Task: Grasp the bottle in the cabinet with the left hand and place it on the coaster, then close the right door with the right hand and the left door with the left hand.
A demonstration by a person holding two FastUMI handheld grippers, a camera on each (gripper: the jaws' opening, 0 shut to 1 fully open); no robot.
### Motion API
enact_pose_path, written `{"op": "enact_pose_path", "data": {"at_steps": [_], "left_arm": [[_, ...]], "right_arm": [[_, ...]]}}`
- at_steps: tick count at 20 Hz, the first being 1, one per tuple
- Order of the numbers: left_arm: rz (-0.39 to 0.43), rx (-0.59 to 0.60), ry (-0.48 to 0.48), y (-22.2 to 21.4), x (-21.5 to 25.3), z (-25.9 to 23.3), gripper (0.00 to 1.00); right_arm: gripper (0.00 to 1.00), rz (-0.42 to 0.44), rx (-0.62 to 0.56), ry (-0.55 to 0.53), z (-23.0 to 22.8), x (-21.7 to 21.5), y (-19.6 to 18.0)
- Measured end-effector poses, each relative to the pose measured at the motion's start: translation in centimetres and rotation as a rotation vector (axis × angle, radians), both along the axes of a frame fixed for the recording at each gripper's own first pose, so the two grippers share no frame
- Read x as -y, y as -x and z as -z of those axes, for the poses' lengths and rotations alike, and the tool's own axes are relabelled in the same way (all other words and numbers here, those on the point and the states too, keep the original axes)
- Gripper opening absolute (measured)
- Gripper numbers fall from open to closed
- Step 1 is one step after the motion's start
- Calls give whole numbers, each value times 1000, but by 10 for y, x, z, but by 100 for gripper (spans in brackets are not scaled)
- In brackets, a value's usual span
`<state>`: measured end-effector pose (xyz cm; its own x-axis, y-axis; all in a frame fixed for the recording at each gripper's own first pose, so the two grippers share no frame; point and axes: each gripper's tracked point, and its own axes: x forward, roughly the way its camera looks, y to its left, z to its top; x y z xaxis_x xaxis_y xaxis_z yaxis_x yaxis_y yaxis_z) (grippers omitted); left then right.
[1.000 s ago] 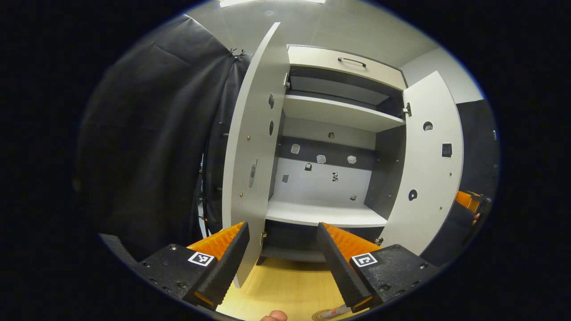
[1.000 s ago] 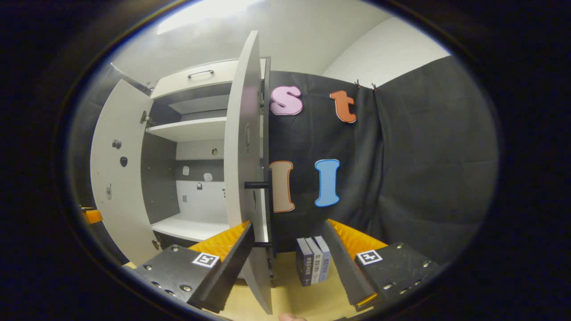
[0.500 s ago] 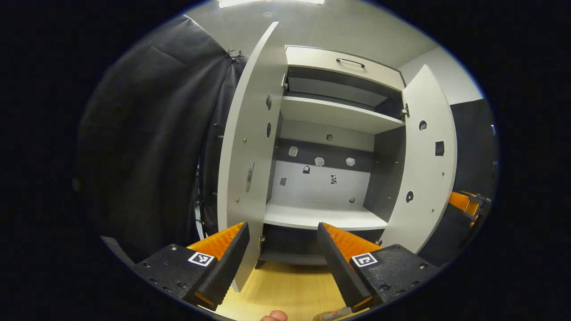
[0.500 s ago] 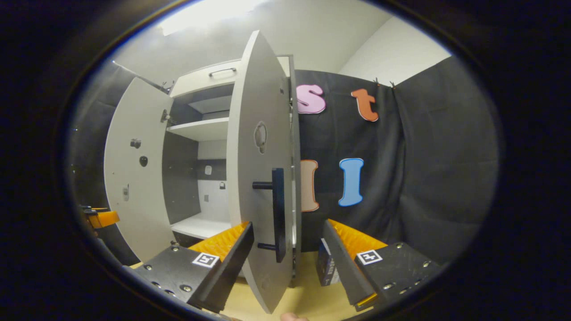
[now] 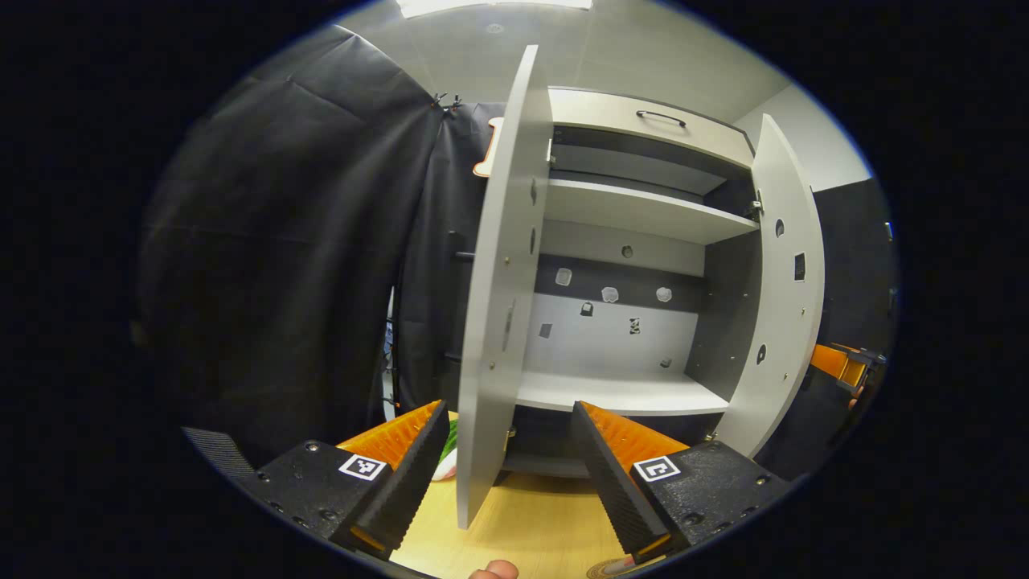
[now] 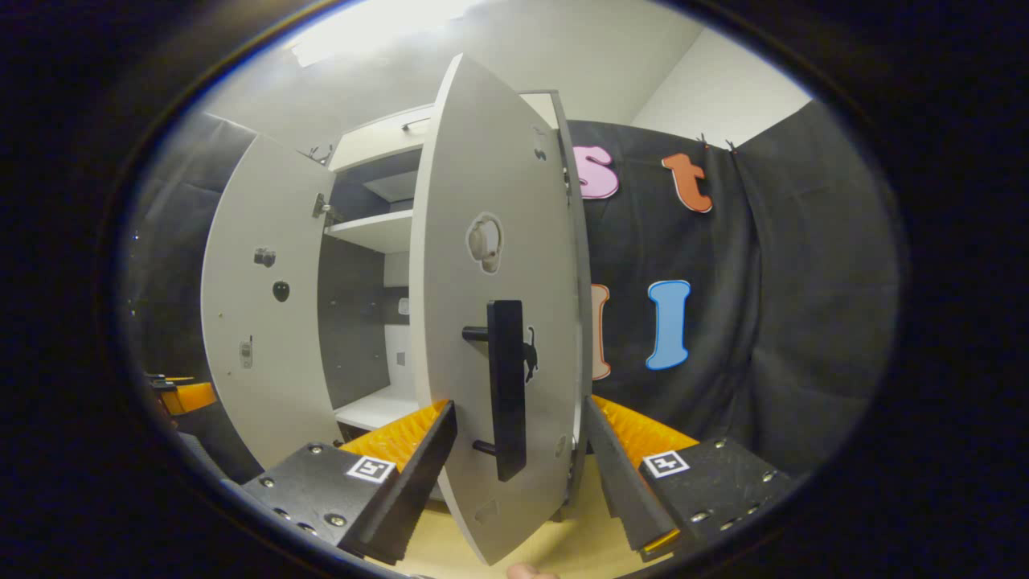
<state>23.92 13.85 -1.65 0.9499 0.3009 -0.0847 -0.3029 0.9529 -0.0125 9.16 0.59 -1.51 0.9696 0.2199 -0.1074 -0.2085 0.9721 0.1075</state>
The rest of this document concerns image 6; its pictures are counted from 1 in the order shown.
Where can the white and grey cabinet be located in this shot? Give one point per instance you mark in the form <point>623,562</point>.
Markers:
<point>370,229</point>

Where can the white cabinet door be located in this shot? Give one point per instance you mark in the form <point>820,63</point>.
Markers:
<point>450,241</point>
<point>265,362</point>

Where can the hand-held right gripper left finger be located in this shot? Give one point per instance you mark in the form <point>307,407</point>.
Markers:
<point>418,482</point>

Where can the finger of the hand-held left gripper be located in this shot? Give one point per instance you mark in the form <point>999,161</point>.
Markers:
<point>193,398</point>

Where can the metal door hinge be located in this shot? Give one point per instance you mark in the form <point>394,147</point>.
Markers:
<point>321,206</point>

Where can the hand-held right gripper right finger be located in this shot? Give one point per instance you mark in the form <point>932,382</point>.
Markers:
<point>623,474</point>

